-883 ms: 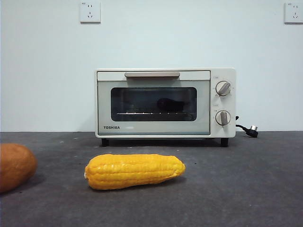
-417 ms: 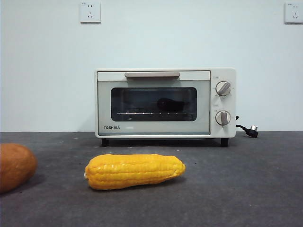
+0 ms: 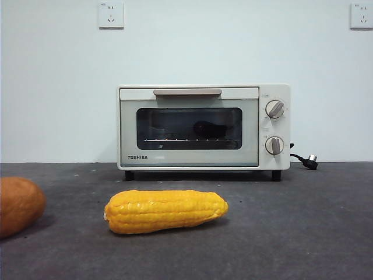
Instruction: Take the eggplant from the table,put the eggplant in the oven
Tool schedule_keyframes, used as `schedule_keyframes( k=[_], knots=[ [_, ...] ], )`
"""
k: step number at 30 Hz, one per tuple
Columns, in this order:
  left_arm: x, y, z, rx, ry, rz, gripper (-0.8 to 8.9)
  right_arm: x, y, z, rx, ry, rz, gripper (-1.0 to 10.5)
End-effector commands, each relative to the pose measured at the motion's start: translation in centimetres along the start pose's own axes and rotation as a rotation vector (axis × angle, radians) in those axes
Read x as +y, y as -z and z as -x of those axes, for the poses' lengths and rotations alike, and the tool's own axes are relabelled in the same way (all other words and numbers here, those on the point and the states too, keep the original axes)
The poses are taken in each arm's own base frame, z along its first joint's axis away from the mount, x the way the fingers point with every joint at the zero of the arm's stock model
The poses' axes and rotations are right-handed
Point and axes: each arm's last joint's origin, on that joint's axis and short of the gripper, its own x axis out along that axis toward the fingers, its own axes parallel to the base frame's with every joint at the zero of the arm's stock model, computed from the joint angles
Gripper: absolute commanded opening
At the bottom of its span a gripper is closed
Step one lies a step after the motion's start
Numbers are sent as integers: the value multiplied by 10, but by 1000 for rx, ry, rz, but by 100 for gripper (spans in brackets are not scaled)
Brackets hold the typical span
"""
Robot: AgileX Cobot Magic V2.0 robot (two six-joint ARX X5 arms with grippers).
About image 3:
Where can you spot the purple eggplant with green stem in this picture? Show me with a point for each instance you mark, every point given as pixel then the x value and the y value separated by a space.
pixel 208 129

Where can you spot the oven knob with upright pointer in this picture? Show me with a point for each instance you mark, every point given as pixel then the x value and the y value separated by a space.
pixel 274 145

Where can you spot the white Toshiba toaster oven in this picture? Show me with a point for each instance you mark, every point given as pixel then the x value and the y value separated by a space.
pixel 277 163

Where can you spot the oven knob with angled pointer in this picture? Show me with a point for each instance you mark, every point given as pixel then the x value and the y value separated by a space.
pixel 275 109

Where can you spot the yellow corn cob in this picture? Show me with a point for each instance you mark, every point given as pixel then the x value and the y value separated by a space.
pixel 166 211

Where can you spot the orange-brown potato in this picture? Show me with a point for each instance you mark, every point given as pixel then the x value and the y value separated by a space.
pixel 19 204

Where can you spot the white wall socket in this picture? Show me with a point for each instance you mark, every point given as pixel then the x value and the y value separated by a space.
pixel 362 16
pixel 111 16

